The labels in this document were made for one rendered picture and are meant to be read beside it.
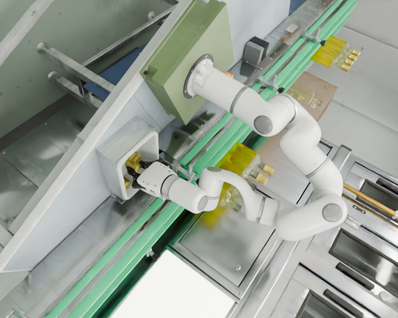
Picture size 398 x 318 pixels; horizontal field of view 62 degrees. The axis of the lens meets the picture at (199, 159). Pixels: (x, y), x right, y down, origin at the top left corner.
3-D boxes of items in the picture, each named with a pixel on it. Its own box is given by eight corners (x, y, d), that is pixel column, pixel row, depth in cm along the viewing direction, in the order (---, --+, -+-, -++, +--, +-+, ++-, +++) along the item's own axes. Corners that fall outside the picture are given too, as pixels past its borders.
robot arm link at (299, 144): (323, 164, 90) (338, 140, 101) (263, 101, 91) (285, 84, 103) (299, 180, 97) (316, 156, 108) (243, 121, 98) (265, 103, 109)
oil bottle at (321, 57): (298, 54, 189) (344, 76, 181) (301, 46, 184) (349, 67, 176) (302, 50, 192) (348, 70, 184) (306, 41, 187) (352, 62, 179)
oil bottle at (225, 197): (180, 181, 133) (224, 211, 127) (180, 173, 129) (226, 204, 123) (189, 172, 136) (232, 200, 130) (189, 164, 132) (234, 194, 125)
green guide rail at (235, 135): (179, 174, 125) (195, 185, 123) (179, 173, 125) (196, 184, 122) (345, -1, 214) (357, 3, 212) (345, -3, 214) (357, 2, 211)
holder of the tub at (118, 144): (108, 195, 117) (125, 207, 115) (95, 148, 95) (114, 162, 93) (141, 164, 126) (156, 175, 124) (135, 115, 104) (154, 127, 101)
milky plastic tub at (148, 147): (107, 188, 113) (126, 203, 110) (95, 149, 95) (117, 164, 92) (141, 157, 122) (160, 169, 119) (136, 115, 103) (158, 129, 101)
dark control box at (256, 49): (241, 57, 154) (257, 65, 151) (244, 43, 147) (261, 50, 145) (250, 49, 158) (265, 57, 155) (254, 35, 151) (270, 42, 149)
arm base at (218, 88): (178, 84, 97) (221, 110, 92) (201, 47, 96) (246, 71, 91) (193, 98, 111) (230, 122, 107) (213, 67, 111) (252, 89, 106)
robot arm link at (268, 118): (234, 92, 93) (283, 120, 89) (255, 79, 103) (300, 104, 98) (224, 119, 100) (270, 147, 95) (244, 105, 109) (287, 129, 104)
